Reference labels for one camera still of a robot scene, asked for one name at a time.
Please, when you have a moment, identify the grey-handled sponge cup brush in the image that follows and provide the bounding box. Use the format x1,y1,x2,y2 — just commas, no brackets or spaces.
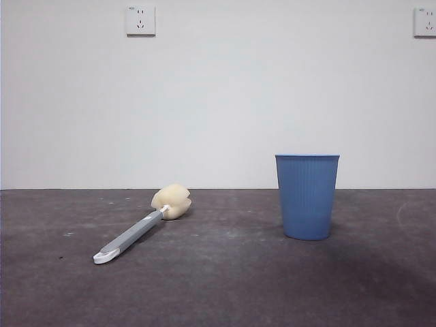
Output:
92,183,192,266

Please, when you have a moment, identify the blue ribbed plastic cup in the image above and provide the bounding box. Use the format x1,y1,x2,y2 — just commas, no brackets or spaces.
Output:
274,153,341,241

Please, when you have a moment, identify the white wall socket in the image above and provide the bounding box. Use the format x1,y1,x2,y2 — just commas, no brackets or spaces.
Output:
413,7,436,38
126,5,157,37

